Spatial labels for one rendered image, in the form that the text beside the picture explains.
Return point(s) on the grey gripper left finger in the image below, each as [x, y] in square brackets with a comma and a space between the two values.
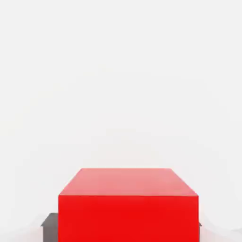
[50, 227]

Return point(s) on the small red cube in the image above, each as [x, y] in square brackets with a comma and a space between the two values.
[128, 217]

